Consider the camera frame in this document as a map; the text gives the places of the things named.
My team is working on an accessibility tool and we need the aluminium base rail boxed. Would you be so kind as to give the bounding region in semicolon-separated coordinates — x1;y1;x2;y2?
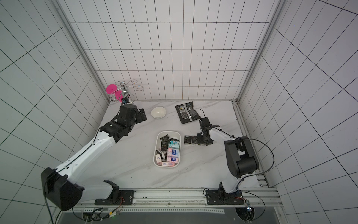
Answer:
68;188;283;215

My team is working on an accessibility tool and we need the pink blue tissue pack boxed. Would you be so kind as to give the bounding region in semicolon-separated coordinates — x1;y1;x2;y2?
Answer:
167;148;180;158

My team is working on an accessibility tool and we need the pink cup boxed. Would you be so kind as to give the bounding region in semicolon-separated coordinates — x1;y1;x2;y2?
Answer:
106;84;124;102

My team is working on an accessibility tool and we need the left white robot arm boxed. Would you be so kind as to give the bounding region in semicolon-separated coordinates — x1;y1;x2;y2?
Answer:
41;103;147;211

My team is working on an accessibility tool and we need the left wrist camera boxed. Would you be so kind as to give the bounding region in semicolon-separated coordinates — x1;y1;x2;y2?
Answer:
121;94;132;105

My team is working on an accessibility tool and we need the teal tissue pack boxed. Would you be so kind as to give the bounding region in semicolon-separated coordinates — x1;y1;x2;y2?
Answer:
168;141;180;149

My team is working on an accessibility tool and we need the black tissue pack in box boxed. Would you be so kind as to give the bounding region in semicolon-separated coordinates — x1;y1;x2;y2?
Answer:
160;135;170;151

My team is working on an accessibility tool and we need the white bowl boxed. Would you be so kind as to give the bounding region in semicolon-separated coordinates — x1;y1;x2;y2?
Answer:
151;106;167;119

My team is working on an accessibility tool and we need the white storage box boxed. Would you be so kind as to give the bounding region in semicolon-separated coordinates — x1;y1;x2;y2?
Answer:
153;131;182;168

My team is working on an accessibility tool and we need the black Face tissue pack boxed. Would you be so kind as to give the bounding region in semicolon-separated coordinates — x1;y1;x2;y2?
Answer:
184;135;192;145

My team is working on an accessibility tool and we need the black tissue multipack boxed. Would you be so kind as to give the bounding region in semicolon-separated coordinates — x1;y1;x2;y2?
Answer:
175;101;200;124

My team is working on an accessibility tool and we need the chrome cup stand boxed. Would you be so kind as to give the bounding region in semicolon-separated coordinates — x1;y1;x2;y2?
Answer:
111;79;143;104

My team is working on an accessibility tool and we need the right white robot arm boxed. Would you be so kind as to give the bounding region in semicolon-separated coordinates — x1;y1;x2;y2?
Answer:
197;117;275;197

